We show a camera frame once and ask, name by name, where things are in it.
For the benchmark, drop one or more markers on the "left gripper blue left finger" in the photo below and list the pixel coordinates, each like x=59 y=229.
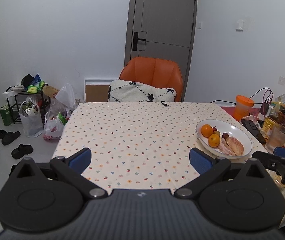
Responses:
x=69 y=170

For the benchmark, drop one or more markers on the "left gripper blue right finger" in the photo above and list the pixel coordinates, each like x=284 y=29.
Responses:
x=211 y=171

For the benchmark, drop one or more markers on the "long peeled pomelo segment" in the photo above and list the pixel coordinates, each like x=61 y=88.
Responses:
x=225 y=148

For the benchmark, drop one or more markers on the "large orange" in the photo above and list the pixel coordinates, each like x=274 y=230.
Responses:
x=207 y=130
x=214 y=140

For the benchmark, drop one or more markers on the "short peeled pomelo segment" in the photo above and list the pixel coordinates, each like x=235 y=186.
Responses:
x=235 y=145

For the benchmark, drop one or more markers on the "dark red small fruit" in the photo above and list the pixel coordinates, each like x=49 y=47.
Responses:
x=225 y=135

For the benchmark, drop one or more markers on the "ribbed clear glass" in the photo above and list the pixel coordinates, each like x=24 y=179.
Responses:
x=276 y=138

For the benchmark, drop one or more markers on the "yellow plastic jar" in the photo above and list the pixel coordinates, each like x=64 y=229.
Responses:
x=267 y=127

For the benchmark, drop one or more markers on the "white Sweet bowl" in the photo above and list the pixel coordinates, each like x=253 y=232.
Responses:
x=224 y=127

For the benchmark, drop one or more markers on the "red-printed white plastic bag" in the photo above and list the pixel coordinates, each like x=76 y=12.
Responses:
x=54 y=125

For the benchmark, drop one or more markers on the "orange lidded cup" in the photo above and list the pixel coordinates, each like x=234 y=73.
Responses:
x=242 y=107

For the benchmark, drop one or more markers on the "floral white tablecloth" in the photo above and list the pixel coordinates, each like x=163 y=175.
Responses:
x=138 y=145

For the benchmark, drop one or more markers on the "clear plastic bag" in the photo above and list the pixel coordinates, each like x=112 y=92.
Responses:
x=66 y=96

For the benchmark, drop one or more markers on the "white framed cork board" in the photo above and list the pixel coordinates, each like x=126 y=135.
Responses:
x=96 y=90

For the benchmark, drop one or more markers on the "green box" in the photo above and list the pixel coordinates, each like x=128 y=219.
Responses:
x=6 y=115

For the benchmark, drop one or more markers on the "black metal shelf rack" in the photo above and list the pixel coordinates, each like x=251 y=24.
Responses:
x=16 y=95

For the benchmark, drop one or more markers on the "white black-patterned cushion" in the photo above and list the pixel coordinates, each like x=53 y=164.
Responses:
x=131 y=91

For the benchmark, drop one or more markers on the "orange leather chair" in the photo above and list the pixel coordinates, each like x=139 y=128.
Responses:
x=158 y=73

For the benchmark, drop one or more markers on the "grey door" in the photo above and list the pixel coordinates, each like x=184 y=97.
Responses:
x=168 y=27

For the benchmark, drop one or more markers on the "white wall device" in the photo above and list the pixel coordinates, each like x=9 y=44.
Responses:
x=240 y=25

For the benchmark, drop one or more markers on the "white wall switch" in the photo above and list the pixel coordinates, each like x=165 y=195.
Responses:
x=199 y=25

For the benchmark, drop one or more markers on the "black door handle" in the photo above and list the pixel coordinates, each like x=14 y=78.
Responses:
x=135 y=41

